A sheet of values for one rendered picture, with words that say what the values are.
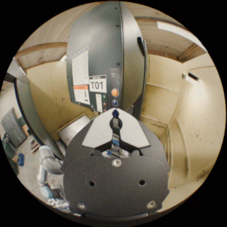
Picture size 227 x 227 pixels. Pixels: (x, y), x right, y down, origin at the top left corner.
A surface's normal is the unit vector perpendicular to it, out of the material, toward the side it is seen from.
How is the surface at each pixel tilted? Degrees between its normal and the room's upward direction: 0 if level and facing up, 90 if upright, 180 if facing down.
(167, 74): 90
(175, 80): 90
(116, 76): 90
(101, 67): 90
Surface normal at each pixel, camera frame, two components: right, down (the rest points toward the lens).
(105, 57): -0.52, 0.45
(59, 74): 0.86, 0.27
